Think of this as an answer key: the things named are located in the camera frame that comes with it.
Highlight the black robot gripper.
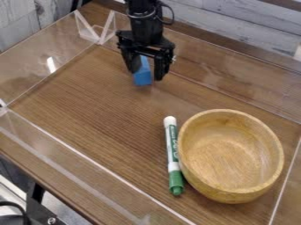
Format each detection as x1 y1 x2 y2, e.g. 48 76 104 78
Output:
116 11 175 81

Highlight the blue rectangular block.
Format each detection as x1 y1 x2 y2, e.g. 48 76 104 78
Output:
132 56 151 86

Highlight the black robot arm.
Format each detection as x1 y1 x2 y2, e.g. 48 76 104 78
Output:
114 0 175 81

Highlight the brown wooden bowl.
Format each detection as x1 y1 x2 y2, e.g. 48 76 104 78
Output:
177 109 284 204

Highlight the green white dry-erase marker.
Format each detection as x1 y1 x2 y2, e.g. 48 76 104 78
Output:
163 116 183 196

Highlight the clear acrylic corner bracket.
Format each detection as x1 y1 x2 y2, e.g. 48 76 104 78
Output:
73 11 116 46

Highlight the clear acrylic tray wall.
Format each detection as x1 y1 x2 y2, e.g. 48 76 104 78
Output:
0 13 301 225

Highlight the black cable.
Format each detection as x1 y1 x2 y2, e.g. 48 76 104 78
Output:
0 200 33 225

